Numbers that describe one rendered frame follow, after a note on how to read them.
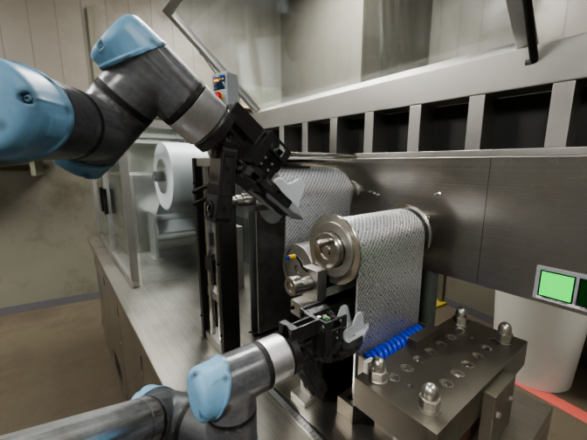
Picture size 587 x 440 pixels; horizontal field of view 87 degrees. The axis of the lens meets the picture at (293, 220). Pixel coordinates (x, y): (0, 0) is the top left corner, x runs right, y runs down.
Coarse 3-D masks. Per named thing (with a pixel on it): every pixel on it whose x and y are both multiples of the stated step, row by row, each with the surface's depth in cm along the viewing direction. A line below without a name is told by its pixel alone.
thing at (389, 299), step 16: (384, 272) 66; (400, 272) 70; (416, 272) 74; (368, 288) 63; (384, 288) 67; (400, 288) 71; (416, 288) 75; (368, 304) 64; (384, 304) 68; (400, 304) 72; (416, 304) 76; (368, 320) 65; (384, 320) 69; (400, 320) 73; (416, 320) 77; (368, 336) 66; (384, 336) 70
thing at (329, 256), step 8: (328, 232) 63; (328, 240) 62; (336, 240) 61; (320, 248) 64; (328, 248) 62; (336, 248) 60; (344, 248) 61; (320, 256) 64; (328, 256) 63; (336, 256) 60; (344, 256) 61; (320, 264) 65; (328, 264) 63; (336, 264) 61
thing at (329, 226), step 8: (328, 224) 64; (336, 224) 62; (320, 232) 66; (336, 232) 62; (344, 232) 60; (344, 240) 61; (352, 248) 60; (352, 256) 60; (344, 264) 61; (328, 272) 65; (336, 272) 63; (344, 272) 62
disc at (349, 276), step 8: (328, 216) 64; (336, 216) 62; (320, 224) 66; (344, 224) 61; (312, 232) 69; (352, 232) 59; (312, 240) 69; (352, 240) 59; (312, 248) 69; (360, 248) 58; (312, 256) 70; (360, 256) 58; (352, 264) 60; (360, 264) 59; (352, 272) 60; (328, 280) 66; (336, 280) 64; (344, 280) 62
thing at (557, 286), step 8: (544, 272) 63; (544, 280) 63; (552, 280) 62; (560, 280) 61; (568, 280) 60; (544, 288) 63; (552, 288) 62; (560, 288) 61; (568, 288) 60; (552, 296) 62; (560, 296) 61; (568, 296) 60
